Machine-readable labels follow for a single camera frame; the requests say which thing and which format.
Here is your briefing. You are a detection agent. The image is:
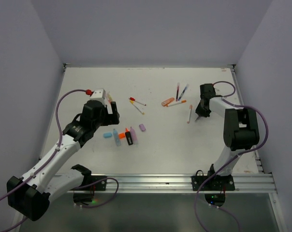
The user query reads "orange highlighter cap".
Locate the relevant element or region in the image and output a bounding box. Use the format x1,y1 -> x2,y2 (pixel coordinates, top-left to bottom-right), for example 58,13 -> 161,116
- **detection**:
118,133 -> 125,139

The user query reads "black orange highlighter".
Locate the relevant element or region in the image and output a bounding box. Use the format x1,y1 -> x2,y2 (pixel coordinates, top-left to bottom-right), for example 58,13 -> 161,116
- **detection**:
125,128 -> 133,145

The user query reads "light blue highlighter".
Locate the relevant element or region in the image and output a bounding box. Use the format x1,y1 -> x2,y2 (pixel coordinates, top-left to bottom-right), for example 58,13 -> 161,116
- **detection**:
113,129 -> 121,146

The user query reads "purple highlighter cap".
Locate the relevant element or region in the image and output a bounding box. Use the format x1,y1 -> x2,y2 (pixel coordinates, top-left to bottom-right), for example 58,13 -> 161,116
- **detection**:
139,124 -> 146,131

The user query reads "purple highlighter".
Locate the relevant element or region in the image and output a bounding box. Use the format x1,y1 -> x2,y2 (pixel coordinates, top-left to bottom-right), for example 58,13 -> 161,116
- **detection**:
130,127 -> 138,145

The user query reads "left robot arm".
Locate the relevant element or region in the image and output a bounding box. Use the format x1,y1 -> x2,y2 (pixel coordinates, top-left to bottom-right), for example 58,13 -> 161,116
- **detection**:
6,100 -> 119,221

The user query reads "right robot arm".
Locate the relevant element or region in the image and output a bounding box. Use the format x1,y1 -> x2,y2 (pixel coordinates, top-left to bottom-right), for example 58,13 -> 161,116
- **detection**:
195,84 -> 260,190

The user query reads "yellow pink pen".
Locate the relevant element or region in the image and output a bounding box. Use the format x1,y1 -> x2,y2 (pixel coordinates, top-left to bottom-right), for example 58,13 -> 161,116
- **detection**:
106,92 -> 113,103

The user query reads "yellow cap pen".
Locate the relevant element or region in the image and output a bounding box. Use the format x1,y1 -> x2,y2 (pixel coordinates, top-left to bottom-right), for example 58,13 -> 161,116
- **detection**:
130,100 -> 145,115

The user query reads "blue gel pen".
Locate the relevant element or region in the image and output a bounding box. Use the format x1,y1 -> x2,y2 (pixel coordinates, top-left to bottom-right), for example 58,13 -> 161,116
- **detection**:
178,84 -> 189,101

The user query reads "red gel pen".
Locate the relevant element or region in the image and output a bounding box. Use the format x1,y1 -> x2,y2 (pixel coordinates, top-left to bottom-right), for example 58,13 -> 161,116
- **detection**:
175,82 -> 180,102

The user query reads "white peach marker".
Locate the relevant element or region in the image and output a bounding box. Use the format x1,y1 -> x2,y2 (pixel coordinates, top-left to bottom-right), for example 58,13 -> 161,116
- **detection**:
187,104 -> 193,124

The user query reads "white orange marker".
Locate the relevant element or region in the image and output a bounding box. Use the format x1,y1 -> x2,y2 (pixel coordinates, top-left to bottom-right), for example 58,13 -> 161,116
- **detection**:
166,100 -> 187,107

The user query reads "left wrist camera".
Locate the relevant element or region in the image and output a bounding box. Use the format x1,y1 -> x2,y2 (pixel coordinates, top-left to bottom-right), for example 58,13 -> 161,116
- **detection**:
89,88 -> 106,101

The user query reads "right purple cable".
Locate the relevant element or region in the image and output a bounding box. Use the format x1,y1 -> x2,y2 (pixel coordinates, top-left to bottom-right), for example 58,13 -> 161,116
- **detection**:
193,81 -> 269,232

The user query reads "purple cable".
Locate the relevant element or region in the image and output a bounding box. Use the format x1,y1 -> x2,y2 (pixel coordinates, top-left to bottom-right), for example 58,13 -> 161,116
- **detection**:
0,88 -> 120,232
193,81 -> 269,232

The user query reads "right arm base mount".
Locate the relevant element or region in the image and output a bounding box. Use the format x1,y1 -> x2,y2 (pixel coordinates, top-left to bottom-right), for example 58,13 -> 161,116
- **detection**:
191,170 -> 235,207

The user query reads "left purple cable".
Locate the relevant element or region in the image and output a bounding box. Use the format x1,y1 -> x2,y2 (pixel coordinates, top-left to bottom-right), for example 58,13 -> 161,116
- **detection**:
0,88 -> 120,232

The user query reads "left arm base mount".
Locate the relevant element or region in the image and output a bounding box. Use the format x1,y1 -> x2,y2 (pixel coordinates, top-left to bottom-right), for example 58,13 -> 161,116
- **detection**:
72,175 -> 108,209

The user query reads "aluminium front rail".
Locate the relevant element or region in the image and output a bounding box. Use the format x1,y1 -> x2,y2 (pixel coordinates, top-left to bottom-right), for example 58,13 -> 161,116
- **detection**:
54,174 -> 277,194

